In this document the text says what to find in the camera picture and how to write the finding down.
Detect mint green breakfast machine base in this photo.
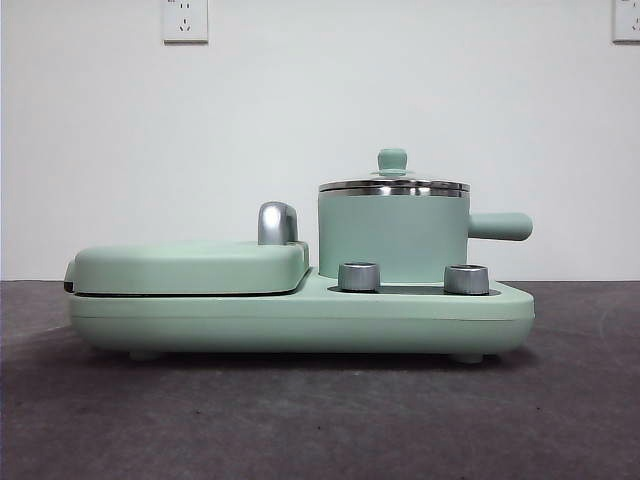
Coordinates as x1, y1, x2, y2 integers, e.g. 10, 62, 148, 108
67, 267, 536, 362

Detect glass pot lid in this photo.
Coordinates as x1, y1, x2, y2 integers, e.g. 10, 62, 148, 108
318, 147, 471, 193

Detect mint green griddle cover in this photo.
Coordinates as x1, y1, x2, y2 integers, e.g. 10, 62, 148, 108
63, 239, 311, 296

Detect chrome griddle cover handle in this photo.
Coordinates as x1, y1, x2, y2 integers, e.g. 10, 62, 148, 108
256, 200, 301, 246

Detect mint green steamer pot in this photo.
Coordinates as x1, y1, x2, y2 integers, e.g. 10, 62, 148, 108
316, 187, 533, 281

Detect silver control knob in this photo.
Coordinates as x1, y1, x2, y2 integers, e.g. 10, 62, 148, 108
443, 263, 490, 295
337, 260, 380, 292

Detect white wall socket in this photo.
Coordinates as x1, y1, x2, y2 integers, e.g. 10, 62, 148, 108
612, 0, 640, 44
162, 0, 209, 45

